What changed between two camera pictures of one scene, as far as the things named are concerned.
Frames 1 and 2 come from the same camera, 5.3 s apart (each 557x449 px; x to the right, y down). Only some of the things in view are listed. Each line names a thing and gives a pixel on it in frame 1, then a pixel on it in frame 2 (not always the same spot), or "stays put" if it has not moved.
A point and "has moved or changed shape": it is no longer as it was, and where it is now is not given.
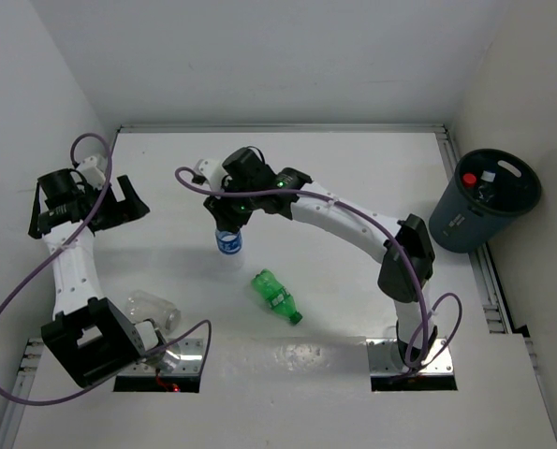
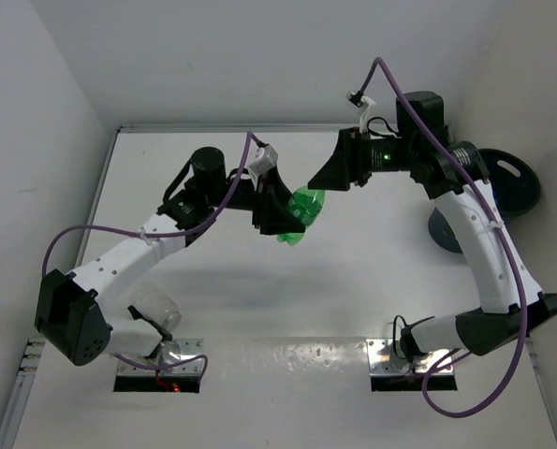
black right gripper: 225,217 → 345,165
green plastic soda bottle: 278,296 has moved or changed shape
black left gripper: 122,211 → 274,218
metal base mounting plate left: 186,355 stays put
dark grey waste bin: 488,192 stays put
